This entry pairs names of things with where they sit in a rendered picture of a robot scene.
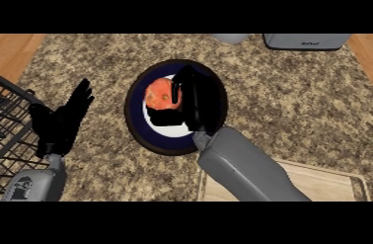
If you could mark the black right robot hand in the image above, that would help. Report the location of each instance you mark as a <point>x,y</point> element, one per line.
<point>200,103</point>

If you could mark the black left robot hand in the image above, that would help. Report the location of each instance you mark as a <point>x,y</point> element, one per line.
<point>61,124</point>

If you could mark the orange squash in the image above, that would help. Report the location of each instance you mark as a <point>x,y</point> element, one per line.
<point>162,95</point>

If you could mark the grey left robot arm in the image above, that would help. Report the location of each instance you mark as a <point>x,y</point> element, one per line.
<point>36,183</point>

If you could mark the dark blue white plate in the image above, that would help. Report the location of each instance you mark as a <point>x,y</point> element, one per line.
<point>141,122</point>

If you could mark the pale wooden tray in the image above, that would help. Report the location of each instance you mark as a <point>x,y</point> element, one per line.
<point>325,185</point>

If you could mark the pale grey container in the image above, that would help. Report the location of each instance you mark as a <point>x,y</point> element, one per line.
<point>232,38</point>

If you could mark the grey appliance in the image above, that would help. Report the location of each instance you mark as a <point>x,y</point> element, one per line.
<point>306,41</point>

